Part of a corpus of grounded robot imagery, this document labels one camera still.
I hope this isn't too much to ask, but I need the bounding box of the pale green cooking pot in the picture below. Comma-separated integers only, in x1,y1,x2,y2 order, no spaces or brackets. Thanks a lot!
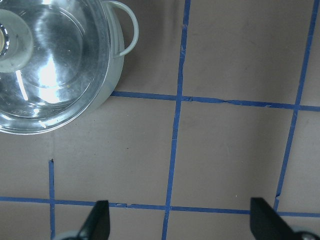
82,0,140,118

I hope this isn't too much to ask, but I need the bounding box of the glass pot lid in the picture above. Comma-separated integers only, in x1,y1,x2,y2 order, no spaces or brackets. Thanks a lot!
0,0,111,135

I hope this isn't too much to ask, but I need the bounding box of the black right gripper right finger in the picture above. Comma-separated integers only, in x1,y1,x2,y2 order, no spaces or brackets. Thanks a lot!
249,197,296,240

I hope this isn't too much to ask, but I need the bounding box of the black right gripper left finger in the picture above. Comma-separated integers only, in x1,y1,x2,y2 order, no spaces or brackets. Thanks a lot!
77,200,111,240

